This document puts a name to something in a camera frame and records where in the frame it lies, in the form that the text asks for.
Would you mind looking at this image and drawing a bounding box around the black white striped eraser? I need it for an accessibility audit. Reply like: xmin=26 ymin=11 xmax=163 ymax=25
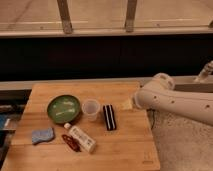
xmin=103 ymin=105 xmax=117 ymax=131

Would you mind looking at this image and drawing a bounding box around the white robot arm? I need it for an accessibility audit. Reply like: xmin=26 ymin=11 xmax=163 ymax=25
xmin=133 ymin=73 xmax=213 ymax=126

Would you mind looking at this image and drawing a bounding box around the green bowl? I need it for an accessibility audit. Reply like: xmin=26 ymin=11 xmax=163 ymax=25
xmin=47 ymin=95 xmax=81 ymax=124

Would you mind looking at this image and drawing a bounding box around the clear plastic cup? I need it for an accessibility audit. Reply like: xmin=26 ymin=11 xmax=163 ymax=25
xmin=82 ymin=99 xmax=101 ymax=121

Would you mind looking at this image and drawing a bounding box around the white tube bottle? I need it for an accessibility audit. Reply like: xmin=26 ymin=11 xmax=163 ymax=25
xmin=64 ymin=123 xmax=96 ymax=153

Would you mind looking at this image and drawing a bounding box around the right metal frame post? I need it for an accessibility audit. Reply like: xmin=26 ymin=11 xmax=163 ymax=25
xmin=124 ymin=0 xmax=137 ymax=32

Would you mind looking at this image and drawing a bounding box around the blue sponge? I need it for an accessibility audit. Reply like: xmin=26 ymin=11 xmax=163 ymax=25
xmin=32 ymin=128 xmax=55 ymax=145

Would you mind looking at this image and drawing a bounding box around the metal frame post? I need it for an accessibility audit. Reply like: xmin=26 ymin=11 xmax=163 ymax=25
xmin=124 ymin=0 xmax=137 ymax=32
xmin=57 ymin=0 xmax=72 ymax=34

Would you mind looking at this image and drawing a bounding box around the left metal frame post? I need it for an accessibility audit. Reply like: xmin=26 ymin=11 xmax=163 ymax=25
xmin=57 ymin=0 xmax=72 ymax=34

